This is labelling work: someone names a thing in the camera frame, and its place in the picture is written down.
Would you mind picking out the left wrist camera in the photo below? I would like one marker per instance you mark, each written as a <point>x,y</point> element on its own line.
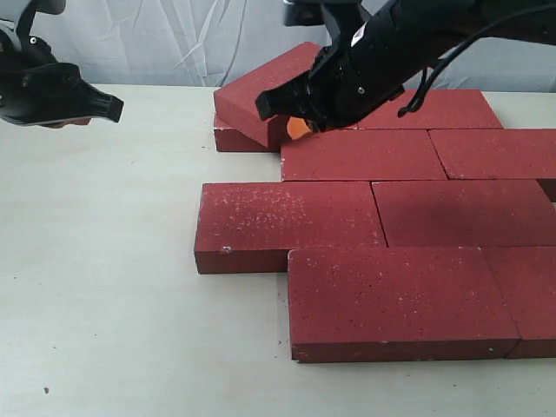
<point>51,7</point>

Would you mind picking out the centre lower base brick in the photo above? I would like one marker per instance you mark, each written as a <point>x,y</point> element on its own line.
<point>486,213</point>

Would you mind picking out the white backdrop cloth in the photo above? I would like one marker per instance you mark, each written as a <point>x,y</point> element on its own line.
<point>210,43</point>

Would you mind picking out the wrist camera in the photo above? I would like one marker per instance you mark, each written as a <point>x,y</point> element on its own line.
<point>51,7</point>
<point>312,13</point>

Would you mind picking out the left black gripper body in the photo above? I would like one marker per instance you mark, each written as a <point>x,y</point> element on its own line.
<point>35,88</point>

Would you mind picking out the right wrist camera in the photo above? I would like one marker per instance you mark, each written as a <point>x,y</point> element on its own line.
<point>312,13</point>

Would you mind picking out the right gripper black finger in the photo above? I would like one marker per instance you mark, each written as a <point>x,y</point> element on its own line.
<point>293,98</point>

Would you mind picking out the right middle base brick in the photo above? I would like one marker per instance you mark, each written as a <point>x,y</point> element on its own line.
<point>498,154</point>

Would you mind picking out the rear left base brick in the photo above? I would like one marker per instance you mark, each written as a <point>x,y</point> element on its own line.
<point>228,139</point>

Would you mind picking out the base brick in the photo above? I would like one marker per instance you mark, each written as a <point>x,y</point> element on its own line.
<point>442,109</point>
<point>486,213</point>
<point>228,139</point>
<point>498,154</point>

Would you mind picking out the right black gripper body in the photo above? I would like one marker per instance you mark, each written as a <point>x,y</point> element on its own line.
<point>369,61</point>

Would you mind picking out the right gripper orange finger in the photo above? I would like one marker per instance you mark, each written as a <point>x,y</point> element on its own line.
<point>298,128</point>

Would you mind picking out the rear right base brick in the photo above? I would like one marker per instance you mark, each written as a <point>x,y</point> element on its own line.
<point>442,109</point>

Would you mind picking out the red brick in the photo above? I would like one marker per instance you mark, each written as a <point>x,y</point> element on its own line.
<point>235,102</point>
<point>395,304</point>
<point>362,155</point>
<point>526,279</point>
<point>250,227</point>

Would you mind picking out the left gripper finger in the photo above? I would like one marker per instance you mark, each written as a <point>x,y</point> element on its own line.
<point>99,104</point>
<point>77,122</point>

